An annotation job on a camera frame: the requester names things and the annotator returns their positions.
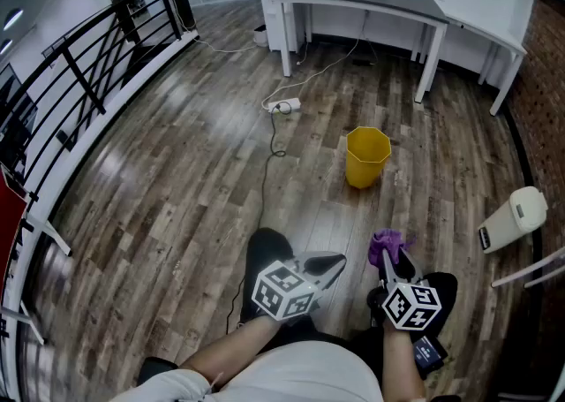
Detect red board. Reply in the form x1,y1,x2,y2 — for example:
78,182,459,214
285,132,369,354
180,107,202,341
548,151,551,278
0,165,28,304

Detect thin white cable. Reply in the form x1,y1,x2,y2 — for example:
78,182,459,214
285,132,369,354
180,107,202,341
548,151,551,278
167,0,262,55

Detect black metal railing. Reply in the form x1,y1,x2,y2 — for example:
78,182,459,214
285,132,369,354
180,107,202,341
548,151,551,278
0,0,185,216

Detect cream pedal bin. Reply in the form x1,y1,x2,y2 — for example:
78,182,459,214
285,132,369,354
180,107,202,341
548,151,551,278
477,186,549,254

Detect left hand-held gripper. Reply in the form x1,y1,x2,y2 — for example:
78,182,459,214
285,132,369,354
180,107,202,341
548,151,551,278
251,252,348,326

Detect person's white shirt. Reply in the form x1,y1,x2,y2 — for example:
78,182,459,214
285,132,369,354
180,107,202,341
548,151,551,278
109,340,385,402

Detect person's left forearm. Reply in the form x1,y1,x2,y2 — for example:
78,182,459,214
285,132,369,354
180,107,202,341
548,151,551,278
180,315,283,386

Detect person's right forearm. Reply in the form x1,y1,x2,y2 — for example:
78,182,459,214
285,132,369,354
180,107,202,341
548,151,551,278
381,320,427,402

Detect yellow plastic bucket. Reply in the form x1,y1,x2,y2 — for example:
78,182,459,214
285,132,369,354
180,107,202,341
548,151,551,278
345,125,393,190

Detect black power cable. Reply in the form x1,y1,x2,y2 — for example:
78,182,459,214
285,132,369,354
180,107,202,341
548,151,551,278
225,99,293,335

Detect purple cloth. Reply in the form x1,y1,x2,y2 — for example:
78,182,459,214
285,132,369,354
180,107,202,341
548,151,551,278
368,228,418,268

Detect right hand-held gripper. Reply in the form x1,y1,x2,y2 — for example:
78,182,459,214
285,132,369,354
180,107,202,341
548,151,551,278
368,248,442,330

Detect white cabinet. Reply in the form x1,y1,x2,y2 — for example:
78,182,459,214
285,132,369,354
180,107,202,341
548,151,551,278
257,0,305,52

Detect white power strip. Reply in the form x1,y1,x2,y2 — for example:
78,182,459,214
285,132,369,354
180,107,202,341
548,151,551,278
267,97,302,114

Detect person's right leg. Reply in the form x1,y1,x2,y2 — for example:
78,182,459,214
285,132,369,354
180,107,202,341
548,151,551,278
421,271,459,342

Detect white metal frame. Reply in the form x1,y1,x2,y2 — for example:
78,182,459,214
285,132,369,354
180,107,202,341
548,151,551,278
0,209,74,344

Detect white power cable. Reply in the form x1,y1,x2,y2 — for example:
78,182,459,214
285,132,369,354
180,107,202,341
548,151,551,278
260,11,370,110

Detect black smartphone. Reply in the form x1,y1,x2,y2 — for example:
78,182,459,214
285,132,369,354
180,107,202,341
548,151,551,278
412,336,449,377

